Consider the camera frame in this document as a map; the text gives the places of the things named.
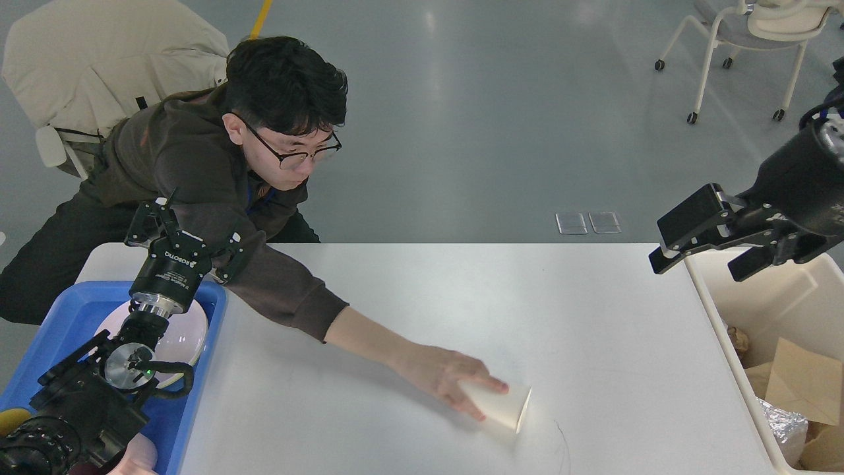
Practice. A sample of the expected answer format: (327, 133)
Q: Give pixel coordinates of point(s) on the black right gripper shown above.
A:
(802, 181)

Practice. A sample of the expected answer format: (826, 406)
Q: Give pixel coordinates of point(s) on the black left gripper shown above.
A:
(177, 261)

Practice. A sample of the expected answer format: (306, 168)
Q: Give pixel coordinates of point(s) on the pink plate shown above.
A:
(183, 341)

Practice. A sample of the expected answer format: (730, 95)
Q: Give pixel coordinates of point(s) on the brown paper bag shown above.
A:
(801, 381)

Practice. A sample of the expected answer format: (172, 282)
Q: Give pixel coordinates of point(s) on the silver foil tray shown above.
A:
(790, 430)

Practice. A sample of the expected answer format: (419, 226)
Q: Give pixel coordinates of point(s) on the teal mug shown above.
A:
(11, 419)

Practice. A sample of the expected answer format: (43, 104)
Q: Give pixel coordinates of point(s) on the white paper cup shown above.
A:
(507, 409)

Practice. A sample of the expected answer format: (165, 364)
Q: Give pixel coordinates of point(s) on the brown paper ball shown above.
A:
(740, 342)

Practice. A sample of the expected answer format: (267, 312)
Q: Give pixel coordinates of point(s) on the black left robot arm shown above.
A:
(115, 359)

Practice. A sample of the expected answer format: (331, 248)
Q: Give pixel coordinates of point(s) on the person's left forearm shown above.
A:
(358, 335)

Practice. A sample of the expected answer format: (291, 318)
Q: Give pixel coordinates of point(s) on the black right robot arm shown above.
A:
(832, 99)

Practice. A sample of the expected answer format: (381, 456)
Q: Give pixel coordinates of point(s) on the person's left hand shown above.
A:
(439, 373)

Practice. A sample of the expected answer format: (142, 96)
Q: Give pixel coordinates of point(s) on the person in dark clothes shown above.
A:
(227, 182)

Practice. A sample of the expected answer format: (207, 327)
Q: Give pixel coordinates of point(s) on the white plastic bin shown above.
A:
(800, 303)

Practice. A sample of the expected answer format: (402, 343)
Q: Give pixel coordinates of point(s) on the black-rimmed glasses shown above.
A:
(316, 147)

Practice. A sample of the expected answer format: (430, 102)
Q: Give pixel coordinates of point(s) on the floor socket plate right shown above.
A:
(605, 222)

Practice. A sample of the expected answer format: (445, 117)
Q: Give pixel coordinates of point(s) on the floor socket plate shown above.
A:
(571, 223)
(605, 222)

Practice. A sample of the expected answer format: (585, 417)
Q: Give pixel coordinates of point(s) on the blue plastic tray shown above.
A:
(73, 321)

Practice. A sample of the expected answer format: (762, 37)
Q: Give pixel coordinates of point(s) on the floor socket plate left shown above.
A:
(571, 223)

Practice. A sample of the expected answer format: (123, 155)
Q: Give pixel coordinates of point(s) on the white chair right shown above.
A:
(753, 26)

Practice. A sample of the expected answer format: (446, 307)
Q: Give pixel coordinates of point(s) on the pink mug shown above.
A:
(140, 457)

